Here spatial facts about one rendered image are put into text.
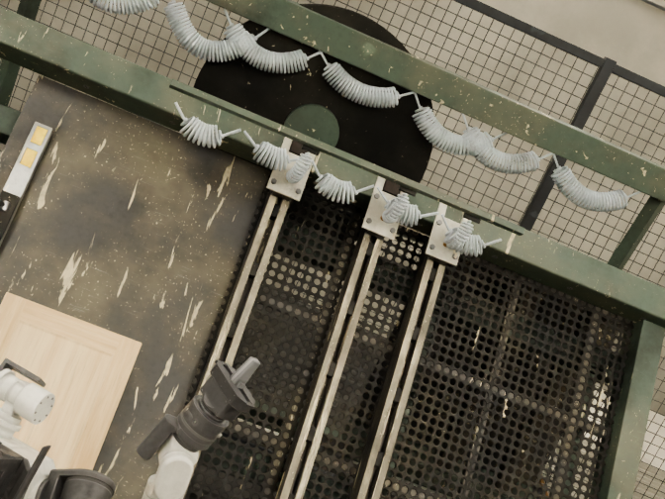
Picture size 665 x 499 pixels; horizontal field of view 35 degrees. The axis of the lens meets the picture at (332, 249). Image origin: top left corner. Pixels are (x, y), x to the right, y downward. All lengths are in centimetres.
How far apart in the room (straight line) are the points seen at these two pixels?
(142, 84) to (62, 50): 23
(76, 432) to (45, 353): 22
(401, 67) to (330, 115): 27
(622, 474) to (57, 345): 163
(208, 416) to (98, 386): 77
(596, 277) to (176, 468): 158
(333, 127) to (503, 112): 54
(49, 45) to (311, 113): 86
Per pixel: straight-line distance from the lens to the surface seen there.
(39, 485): 204
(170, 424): 210
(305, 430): 283
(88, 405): 280
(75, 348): 283
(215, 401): 207
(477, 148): 341
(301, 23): 332
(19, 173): 293
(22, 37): 302
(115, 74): 299
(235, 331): 284
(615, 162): 356
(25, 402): 207
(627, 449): 323
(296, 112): 337
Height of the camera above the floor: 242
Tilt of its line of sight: 15 degrees down
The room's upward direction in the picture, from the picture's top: 25 degrees clockwise
